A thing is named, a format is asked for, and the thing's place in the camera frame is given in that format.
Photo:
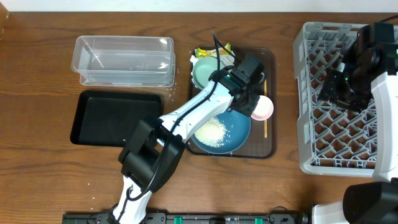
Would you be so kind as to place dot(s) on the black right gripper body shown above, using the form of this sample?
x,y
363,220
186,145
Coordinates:
x,y
351,90

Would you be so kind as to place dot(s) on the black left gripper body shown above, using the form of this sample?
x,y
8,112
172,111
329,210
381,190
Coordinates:
x,y
246,106

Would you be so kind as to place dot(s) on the pink cup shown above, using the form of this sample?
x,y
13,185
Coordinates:
x,y
264,109

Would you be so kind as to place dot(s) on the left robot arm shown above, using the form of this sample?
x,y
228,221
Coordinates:
x,y
151,155

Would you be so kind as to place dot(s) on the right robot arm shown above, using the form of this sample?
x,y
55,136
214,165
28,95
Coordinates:
x,y
367,72

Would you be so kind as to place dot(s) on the grey dishwasher rack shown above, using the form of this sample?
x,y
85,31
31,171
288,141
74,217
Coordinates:
x,y
333,140

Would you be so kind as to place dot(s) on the dark blue plate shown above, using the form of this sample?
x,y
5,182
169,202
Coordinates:
x,y
238,128

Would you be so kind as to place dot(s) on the wooden chopstick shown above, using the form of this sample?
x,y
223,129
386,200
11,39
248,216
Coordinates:
x,y
265,122

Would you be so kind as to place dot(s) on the crumpled white napkin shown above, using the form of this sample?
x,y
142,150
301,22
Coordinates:
x,y
225,60

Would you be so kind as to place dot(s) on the white rice pile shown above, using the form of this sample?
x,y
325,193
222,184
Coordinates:
x,y
212,133

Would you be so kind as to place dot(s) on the dark brown serving tray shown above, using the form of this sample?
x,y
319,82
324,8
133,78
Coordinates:
x,y
256,145

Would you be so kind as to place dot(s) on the mint green bowl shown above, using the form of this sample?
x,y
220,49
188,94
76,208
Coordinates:
x,y
202,69

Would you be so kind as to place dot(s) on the yellow green snack wrapper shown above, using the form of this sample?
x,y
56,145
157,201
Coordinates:
x,y
201,53

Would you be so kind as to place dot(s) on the black plastic bin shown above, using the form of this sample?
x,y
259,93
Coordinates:
x,y
108,118

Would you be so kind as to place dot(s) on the clear plastic bin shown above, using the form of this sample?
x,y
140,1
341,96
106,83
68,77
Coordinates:
x,y
111,60

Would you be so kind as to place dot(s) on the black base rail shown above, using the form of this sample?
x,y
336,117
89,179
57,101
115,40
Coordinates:
x,y
278,215

